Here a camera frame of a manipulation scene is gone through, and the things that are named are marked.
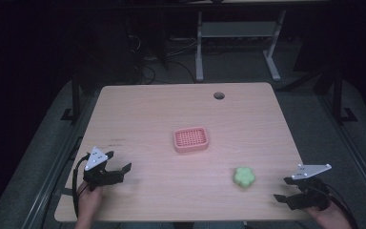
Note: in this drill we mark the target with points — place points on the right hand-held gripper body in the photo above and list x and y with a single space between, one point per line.
311 195

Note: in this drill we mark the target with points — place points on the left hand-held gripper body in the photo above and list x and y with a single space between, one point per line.
94 159

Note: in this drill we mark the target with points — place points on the green flower-shaped soap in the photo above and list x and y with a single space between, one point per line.
244 176

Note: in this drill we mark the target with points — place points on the pink soap dish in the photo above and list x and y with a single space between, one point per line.
191 139

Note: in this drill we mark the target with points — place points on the person's right hand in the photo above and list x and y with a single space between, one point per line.
329 218

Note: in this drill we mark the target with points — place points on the person's left hand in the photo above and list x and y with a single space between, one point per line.
89 202

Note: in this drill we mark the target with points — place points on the black metal stand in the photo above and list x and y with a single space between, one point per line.
338 95
75 98

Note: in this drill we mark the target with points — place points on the white metal stand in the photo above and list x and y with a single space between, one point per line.
238 30

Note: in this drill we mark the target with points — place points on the grey metal rail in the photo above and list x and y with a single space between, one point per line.
54 171
355 152

